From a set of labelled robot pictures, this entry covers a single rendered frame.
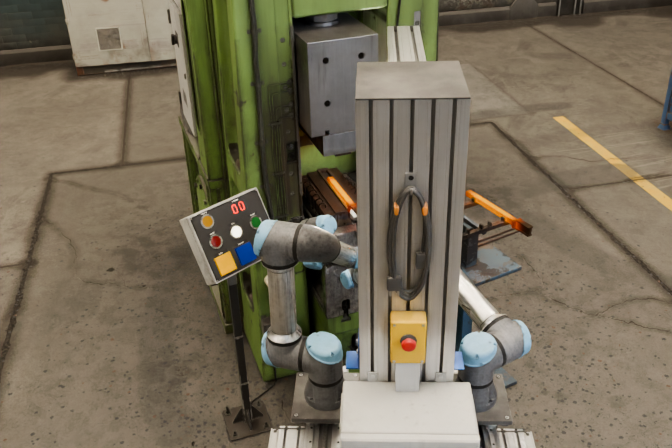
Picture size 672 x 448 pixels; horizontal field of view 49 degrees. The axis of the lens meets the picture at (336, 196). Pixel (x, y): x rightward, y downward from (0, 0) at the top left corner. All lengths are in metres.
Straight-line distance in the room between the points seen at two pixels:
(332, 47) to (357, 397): 1.48
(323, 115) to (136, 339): 1.86
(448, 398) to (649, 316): 2.65
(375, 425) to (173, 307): 2.70
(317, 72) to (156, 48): 5.55
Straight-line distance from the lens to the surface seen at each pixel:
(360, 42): 2.99
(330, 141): 3.08
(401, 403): 1.97
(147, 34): 8.36
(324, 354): 2.40
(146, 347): 4.21
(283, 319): 2.39
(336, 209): 3.27
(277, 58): 3.04
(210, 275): 2.91
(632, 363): 4.17
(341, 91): 3.02
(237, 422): 3.67
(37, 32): 9.14
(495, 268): 3.48
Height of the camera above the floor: 2.60
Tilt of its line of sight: 29 degrees down
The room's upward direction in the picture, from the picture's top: 2 degrees counter-clockwise
